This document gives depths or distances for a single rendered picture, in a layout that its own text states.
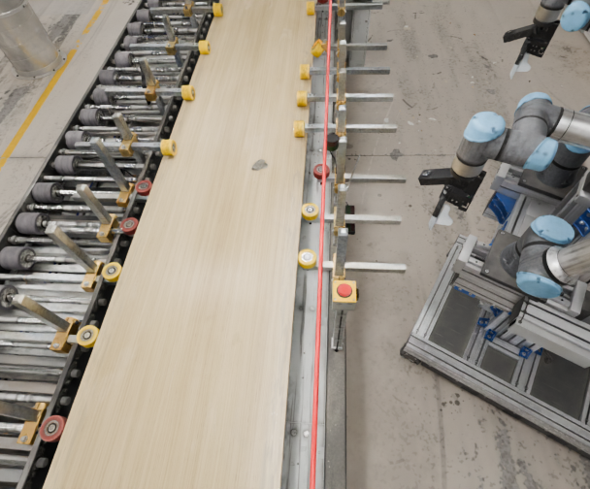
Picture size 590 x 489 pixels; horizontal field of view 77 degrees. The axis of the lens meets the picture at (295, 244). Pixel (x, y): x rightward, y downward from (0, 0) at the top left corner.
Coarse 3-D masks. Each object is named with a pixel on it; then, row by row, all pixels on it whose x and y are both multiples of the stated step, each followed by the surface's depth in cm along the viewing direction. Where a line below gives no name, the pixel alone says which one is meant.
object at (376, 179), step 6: (330, 174) 186; (348, 174) 185; (354, 174) 185; (318, 180) 186; (330, 180) 186; (348, 180) 185; (354, 180) 185; (360, 180) 184; (366, 180) 184; (372, 180) 184; (378, 180) 183; (384, 180) 183; (390, 180) 183; (396, 180) 183; (402, 180) 182
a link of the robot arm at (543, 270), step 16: (528, 256) 113; (544, 256) 107; (560, 256) 104; (576, 256) 99; (528, 272) 110; (544, 272) 106; (560, 272) 104; (576, 272) 101; (528, 288) 112; (544, 288) 108; (560, 288) 106
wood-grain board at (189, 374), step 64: (256, 0) 278; (256, 64) 233; (192, 128) 203; (256, 128) 201; (192, 192) 178; (256, 192) 176; (128, 256) 160; (192, 256) 159; (256, 256) 157; (128, 320) 144; (192, 320) 143; (256, 320) 142; (128, 384) 131; (192, 384) 130; (256, 384) 129; (64, 448) 121; (128, 448) 120; (192, 448) 119; (256, 448) 118
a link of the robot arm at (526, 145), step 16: (512, 128) 88; (528, 128) 84; (544, 128) 85; (512, 144) 83; (528, 144) 82; (544, 144) 81; (496, 160) 87; (512, 160) 84; (528, 160) 83; (544, 160) 82
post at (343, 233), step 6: (342, 228) 131; (342, 234) 130; (342, 240) 132; (342, 246) 136; (336, 252) 145; (342, 252) 139; (336, 258) 144; (342, 258) 143; (336, 264) 147; (342, 264) 147; (336, 270) 151; (342, 270) 151
